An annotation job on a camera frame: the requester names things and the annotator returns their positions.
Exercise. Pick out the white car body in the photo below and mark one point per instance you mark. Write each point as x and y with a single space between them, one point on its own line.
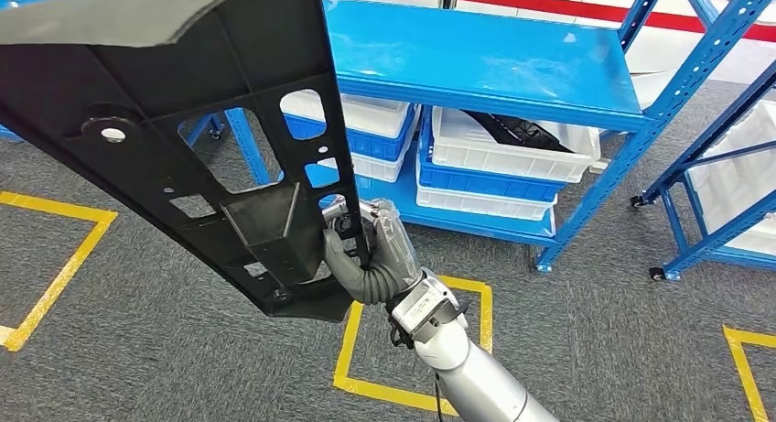
752 58

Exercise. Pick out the black ribbed plastic part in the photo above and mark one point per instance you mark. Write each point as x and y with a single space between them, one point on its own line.
521 131

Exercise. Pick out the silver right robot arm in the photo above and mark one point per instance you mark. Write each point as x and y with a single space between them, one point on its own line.
479 377

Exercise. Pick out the large black plastic panel part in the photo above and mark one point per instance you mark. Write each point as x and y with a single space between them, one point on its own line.
121 73

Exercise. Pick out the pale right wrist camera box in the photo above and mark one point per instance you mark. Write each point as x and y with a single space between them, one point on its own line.
424 310

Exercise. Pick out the blue steel shelf rack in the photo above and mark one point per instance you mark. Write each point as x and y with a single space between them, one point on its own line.
485 61
697 249

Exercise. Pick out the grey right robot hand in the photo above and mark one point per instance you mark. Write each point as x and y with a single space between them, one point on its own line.
391 243

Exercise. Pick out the yellow floor tape square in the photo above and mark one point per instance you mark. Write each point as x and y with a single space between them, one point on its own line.
341 371
744 371
60 207

